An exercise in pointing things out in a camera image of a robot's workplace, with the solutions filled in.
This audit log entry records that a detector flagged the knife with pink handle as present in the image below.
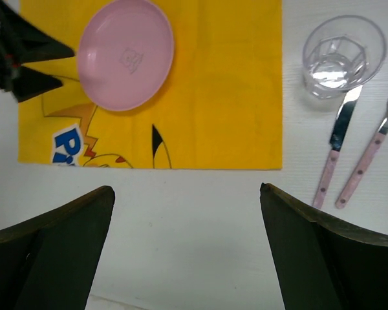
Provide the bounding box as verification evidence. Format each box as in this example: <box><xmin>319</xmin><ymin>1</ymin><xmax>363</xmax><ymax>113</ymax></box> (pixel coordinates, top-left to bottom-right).
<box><xmin>312</xmin><ymin>85</ymin><xmax>363</xmax><ymax>209</ymax></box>

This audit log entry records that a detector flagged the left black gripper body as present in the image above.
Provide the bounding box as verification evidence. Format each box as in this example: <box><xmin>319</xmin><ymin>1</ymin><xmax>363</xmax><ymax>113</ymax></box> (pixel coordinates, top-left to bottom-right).
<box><xmin>0</xmin><ymin>19</ymin><xmax>19</xmax><ymax>94</ymax></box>

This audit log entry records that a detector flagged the pink round plate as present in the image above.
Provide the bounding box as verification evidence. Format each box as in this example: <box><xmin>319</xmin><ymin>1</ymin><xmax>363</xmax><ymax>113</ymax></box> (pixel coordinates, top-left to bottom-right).
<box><xmin>76</xmin><ymin>1</ymin><xmax>175</xmax><ymax>111</ymax></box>

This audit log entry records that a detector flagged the clear drinking glass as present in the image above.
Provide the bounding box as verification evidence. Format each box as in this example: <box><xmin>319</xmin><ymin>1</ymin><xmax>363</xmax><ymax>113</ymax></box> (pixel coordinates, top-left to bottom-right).
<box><xmin>302</xmin><ymin>15</ymin><xmax>387</xmax><ymax>99</ymax></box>

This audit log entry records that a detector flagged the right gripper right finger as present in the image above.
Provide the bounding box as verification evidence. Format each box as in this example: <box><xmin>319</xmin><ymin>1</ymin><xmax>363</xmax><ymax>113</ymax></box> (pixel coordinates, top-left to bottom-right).
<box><xmin>260</xmin><ymin>183</ymin><xmax>388</xmax><ymax>309</ymax></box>

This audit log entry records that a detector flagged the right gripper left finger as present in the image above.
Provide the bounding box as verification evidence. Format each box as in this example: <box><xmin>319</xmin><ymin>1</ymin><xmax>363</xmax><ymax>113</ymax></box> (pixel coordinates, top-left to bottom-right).
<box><xmin>0</xmin><ymin>186</ymin><xmax>115</xmax><ymax>309</ymax></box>

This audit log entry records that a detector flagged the fork with pink handle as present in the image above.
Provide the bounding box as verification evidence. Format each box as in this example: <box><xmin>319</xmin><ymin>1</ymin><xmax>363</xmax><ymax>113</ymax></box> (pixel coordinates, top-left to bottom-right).
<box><xmin>335</xmin><ymin>99</ymin><xmax>388</xmax><ymax>209</ymax></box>

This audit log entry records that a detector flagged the yellow cartoon print cloth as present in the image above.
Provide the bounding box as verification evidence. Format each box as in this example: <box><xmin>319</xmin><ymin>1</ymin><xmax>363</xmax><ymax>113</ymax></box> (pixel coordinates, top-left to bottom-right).
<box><xmin>18</xmin><ymin>0</ymin><xmax>282</xmax><ymax>170</ymax></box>

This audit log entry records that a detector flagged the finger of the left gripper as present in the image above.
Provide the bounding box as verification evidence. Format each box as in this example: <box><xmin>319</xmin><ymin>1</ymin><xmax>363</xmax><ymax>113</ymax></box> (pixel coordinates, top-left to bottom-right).
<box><xmin>12</xmin><ymin>67</ymin><xmax>63</xmax><ymax>103</ymax></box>
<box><xmin>0</xmin><ymin>1</ymin><xmax>75</xmax><ymax>63</ymax></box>

